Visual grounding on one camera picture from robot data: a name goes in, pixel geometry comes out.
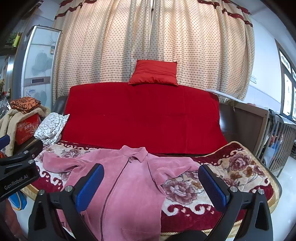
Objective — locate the brown wooden cabinet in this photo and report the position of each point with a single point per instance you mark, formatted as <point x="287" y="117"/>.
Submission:
<point x="242" y="122"/>

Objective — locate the pink corduroy jacket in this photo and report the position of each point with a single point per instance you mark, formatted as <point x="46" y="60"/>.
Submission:
<point x="128" y="203"/>

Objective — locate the window frame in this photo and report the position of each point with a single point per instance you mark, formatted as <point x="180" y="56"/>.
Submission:
<point x="288" y="86"/>

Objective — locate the blue bag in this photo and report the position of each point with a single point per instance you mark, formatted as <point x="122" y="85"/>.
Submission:
<point x="18" y="201"/>

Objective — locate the red pillow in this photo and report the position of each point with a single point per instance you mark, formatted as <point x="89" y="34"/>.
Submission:
<point x="152" y="71"/>

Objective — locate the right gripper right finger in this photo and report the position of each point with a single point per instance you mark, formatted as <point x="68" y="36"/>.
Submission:
<point x="256" y="224"/>

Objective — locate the red sofa cover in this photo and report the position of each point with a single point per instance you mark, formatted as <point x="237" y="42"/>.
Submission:
<point x="143" y="94"/>

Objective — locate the dotted cream curtain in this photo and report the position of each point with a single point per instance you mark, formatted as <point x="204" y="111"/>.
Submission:
<point x="212" y="43"/>

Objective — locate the beige coat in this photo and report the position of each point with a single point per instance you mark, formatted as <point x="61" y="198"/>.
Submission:
<point x="12" y="118"/>

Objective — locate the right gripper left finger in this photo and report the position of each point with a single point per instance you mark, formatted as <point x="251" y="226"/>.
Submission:
<point x="56" y="215"/>

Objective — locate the wooden baby crib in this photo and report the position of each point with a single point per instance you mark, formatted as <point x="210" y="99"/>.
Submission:
<point x="276" y="141"/>

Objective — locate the display shelf with plants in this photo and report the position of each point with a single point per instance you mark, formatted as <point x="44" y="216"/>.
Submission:
<point x="8" y="54"/>

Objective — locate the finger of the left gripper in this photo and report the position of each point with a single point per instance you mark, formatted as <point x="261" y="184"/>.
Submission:
<point x="4" y="141"/>

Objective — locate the white patterned cushion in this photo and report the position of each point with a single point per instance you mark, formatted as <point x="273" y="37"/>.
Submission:
<point x="50" y="129"/>

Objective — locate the orange black folded cloth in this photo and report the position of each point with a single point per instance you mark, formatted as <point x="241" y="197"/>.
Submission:
<point x="25" y="104"/>

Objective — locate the red gift box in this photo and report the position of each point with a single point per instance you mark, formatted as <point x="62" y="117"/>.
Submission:
<point x="26" y="128"/>

